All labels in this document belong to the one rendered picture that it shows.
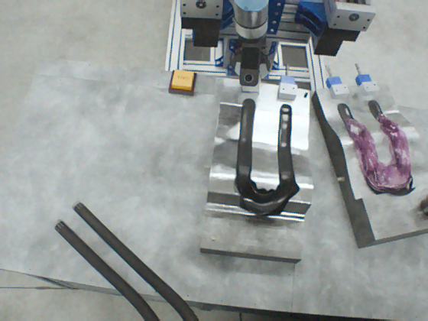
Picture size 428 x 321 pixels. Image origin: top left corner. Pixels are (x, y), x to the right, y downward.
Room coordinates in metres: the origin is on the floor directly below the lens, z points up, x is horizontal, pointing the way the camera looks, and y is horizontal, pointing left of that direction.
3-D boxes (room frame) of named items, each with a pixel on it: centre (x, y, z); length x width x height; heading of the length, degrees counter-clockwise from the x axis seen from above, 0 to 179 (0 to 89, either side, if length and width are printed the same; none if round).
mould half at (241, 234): (0.45, -0.12, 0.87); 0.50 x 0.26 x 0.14; 1
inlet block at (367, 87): (0.82, -0.43, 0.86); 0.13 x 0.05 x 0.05; 18
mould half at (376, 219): (0.55, -0.47, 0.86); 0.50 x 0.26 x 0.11; 18
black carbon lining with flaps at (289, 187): (0.47, -0.13, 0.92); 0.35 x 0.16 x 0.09; 1
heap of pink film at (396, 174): (0.55, -0.47, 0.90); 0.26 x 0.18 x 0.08; 18
